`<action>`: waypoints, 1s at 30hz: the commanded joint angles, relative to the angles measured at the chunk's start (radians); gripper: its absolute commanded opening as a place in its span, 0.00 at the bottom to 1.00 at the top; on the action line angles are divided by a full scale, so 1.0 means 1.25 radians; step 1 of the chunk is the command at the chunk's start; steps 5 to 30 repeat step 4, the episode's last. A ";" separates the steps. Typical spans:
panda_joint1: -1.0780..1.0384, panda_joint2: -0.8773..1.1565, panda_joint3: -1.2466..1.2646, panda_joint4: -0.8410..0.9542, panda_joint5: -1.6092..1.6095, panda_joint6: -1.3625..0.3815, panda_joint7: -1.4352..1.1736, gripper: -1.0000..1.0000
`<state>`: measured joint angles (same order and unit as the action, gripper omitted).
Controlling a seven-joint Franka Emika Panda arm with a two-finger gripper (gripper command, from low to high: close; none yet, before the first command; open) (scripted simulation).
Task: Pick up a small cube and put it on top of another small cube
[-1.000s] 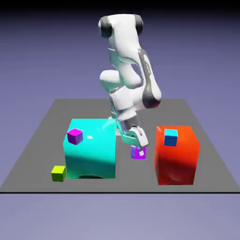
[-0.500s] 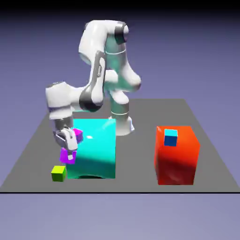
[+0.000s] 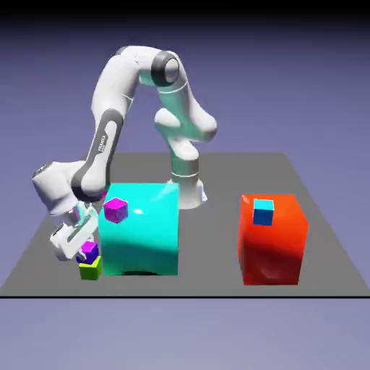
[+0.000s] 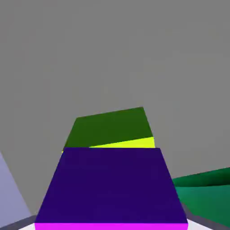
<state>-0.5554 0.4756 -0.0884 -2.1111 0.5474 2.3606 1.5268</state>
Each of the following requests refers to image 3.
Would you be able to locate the small lime green cube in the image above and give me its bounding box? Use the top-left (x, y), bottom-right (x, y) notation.
top-left (78, 255), bottom-right (103, 281)

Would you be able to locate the small blue cube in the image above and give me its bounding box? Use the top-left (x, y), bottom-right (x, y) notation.
top-left (252, 198), bottom-right (275, 227)

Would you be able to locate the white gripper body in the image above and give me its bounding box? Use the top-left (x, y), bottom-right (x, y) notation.
top-left (49, 214), bottom-right (99, 262)

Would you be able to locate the small purple cube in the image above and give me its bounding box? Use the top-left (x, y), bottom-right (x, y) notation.
top-left (76, 241), bottom-right (100, 266)

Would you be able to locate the small magenta cube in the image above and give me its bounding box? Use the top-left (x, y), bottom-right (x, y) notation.
top-left (103, 197), bottom-right (129, 225)

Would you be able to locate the large red-orange box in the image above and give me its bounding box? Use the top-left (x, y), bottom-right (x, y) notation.
top-left (236, 194), bottom-right (309, 286)

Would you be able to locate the large cyan box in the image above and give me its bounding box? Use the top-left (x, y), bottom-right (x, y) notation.
top-left (97, 182), bottom-right (180, 277)

